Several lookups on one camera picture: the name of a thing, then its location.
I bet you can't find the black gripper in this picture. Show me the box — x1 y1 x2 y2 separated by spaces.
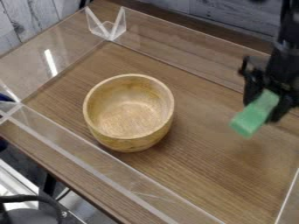
237 40 299 123

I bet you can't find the green rectangular block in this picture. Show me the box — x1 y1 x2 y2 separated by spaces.
228 90 278 138

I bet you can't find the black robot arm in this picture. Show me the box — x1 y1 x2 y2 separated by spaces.
237 0 299 123

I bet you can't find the brown wooden bowl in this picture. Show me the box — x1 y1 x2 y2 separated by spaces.
82 73 174 152

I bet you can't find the black metal table leg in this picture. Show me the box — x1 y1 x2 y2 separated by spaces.
42 174 57 197

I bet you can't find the clear acrylic enclosure wall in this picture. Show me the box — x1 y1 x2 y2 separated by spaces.
0 0 299 224

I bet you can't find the clear acrylic corner bracket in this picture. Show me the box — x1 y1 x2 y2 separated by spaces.
84 7 126 41

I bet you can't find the grey metal bracket with screw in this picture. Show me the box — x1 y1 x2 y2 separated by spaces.
54 205 86 224

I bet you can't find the black cable loop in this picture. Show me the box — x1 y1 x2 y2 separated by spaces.
0 194 62 224

